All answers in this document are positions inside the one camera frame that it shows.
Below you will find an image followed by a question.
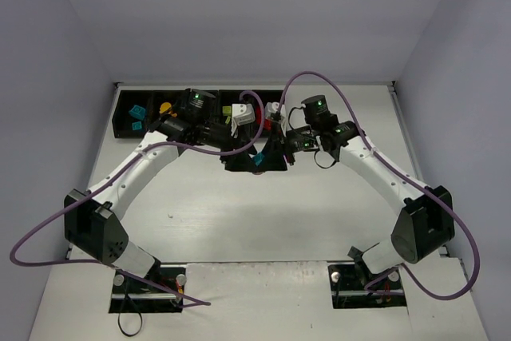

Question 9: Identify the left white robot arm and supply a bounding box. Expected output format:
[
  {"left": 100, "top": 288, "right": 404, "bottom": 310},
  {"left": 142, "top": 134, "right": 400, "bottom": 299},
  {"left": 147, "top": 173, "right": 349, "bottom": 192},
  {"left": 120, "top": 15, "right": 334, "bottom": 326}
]
[{"left": 64, "top": 89, "right": 256, "bottom": 280}]

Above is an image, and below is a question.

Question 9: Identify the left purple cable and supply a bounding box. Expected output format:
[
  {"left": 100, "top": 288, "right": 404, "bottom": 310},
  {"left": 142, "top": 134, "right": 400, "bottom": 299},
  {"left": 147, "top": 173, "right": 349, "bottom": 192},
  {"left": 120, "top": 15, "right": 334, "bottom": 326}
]
[{"left": 10, "top": 90, "right": 267, "bottom": 310}]

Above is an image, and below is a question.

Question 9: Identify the orange yellow lego brick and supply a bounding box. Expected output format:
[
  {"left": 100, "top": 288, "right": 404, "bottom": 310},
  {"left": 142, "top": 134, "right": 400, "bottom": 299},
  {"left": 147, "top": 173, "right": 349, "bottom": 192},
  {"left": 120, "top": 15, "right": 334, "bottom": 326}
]
[{"left": 159, "top": 101, "right": 172, "bottom": 115}]

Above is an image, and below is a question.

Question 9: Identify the red long lego brick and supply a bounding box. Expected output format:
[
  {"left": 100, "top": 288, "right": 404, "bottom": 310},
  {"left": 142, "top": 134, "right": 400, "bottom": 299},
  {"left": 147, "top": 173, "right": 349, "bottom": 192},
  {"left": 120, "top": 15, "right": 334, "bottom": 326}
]
[{"left": 261, "top": 106, "right": 275, "bottom": 131}]

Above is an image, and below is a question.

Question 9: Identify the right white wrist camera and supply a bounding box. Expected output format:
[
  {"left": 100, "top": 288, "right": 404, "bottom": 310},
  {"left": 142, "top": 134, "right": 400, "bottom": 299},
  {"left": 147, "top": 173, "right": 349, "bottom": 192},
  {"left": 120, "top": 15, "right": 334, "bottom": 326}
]
[{"left": 265, "top": 101, "right": 287, "bottom": 131}]

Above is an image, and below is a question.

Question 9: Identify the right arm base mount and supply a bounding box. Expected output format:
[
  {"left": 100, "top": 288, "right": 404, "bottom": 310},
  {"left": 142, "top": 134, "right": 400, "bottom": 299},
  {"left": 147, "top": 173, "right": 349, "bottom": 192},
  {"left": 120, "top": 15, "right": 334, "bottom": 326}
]
[{"left": 327, "top": 247, "right": 407, "bottom": 310}]

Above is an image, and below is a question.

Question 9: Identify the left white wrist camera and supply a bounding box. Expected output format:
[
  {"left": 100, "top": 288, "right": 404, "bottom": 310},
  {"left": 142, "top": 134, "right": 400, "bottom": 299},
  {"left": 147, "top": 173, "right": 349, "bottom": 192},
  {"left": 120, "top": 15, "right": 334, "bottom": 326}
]
[{"left": 231, "top": 103, "right": 256, "bottom": 137}]

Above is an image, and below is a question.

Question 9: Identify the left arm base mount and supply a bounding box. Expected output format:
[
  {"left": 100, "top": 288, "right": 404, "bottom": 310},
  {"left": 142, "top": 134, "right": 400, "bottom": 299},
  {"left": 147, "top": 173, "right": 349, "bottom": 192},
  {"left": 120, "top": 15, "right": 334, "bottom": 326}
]
[{"left": 109, "top": 272, "right": 183, "bottom": 314}]

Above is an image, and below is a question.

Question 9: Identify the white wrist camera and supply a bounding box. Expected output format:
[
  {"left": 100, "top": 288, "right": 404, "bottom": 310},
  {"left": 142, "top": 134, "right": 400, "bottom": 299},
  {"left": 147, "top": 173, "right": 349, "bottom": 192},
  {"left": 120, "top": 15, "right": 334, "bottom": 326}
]
[
  {"left": 265, "top": 101, "right": 287, "bottom": 131},
  {"left": 231, "top": 103, "right": 256, "bottom": 137}
]

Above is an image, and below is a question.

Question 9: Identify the small teal lego brick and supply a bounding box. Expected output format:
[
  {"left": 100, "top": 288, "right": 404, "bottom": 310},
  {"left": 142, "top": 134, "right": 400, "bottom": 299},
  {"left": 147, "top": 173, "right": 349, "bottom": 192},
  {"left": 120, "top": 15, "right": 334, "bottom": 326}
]
[{"left": 132, "top": 121, "right": 143, "bottom": 131}]

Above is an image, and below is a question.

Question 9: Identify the teal pink lego brick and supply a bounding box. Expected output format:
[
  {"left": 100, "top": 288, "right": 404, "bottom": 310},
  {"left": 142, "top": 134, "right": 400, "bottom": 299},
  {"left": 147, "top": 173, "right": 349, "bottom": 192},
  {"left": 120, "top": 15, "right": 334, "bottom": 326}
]
[{"left": 252, "top": 152, "right": 265, "bottom": 166}]

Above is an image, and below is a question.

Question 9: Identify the green lego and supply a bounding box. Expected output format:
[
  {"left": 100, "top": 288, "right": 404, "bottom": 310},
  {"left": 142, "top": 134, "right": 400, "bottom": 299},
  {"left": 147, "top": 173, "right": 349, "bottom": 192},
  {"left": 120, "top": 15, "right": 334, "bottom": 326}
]
[{"left": 222, "top": 105, "right": 232, "bottom": 117}]

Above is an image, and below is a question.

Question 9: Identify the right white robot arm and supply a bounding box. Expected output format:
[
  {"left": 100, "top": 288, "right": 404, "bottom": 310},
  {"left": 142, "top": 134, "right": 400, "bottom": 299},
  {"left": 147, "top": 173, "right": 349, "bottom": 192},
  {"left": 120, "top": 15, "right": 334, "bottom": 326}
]
[{"left": 264, "top": 95, "right": 455, "bottom": 275}]

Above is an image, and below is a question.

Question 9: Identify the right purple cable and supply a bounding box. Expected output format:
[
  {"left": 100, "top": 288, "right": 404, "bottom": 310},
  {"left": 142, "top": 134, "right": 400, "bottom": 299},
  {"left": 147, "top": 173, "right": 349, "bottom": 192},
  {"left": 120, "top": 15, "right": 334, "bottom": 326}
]
[{"left": 279, "top": 71, "right": 482, "bottom": 301}]

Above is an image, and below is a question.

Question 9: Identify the purple cable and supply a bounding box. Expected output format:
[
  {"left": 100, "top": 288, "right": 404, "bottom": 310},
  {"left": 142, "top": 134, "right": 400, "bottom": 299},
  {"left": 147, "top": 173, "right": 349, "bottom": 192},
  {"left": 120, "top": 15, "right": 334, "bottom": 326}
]
[
  {"left": 10, "top": 90, "right": 267, "bottom": 310},
  {"left": 279, "top": 71, "right": 482, "bottom": 301}
]

